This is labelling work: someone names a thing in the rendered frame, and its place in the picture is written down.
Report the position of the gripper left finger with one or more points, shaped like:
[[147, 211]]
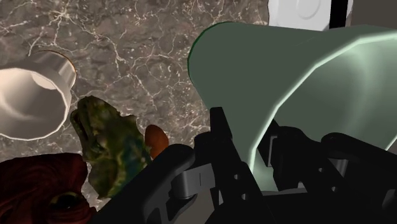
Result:
[[173, 186]]

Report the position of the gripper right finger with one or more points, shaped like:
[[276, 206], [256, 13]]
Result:
[[356, 173]]

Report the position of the small orange rounded object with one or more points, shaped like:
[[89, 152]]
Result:
[[156, 139]]

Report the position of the green mottled frog figure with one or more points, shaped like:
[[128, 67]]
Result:
[[108, 145]]

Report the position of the pale green cup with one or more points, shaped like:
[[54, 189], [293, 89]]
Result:
[[248, 77]]

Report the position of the dark red figure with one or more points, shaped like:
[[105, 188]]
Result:
[[34, 186]]

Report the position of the white cup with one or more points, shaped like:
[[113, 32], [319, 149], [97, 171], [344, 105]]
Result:
[[28, 102]]

